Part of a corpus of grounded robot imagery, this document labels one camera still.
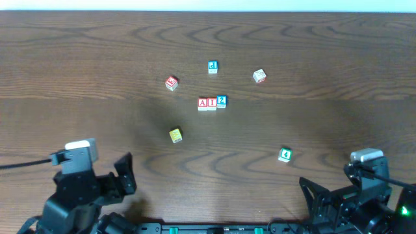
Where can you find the white block red print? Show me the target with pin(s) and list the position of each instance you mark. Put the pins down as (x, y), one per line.
(259, 76)

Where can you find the red letter I block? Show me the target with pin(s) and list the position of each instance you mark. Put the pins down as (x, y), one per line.
(211, 104)

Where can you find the red letter E block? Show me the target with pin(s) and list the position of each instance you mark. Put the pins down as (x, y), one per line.
(171, 83)

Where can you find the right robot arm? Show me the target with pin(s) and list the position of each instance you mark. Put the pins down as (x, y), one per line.
(401, 223)

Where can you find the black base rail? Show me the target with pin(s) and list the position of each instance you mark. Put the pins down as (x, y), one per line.
(117, 225)

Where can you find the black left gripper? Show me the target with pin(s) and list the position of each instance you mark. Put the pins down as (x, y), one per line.
(114, 183)

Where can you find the red letter A block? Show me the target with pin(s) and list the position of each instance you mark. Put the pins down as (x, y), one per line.
(202, 104)

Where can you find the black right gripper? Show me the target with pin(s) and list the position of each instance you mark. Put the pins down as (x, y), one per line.
(324, 199)

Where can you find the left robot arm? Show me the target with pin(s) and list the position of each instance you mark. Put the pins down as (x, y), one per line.
(63, 219)

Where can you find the blue number 2 block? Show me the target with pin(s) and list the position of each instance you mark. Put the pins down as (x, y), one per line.
(221, 101)

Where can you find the green number 4 block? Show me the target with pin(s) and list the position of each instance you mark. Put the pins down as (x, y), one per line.
(285, 155)

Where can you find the blue letter P block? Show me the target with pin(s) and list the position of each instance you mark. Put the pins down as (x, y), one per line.
(212, 67)

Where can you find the yellow wooden block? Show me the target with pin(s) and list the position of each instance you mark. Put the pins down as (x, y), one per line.
(175, 135)

